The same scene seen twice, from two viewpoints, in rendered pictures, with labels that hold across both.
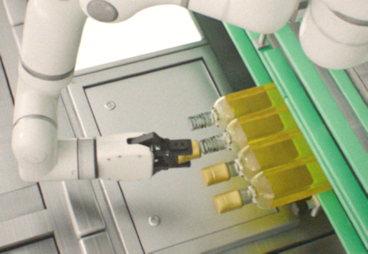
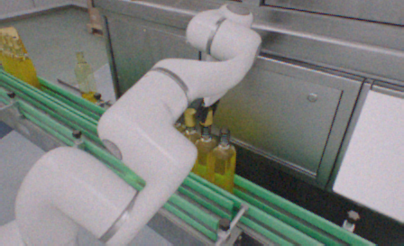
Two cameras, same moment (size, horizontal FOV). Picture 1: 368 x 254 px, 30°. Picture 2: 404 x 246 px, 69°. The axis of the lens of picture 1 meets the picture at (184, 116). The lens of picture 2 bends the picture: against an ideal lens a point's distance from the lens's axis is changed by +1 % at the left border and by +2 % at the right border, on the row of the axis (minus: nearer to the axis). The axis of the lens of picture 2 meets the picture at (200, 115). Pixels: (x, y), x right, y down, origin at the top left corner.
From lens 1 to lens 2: 1.10 m
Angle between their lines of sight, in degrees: 64
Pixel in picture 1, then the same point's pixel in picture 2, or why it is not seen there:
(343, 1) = not seen: outside the picture
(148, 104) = (298, 120)
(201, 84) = (294, 159)
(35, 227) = not seen: outside the picture
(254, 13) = not seen: hidden behind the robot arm
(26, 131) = (196, 31)
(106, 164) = not seen: hidden behind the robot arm
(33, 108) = (217, 48)
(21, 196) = not seen: outside the picture
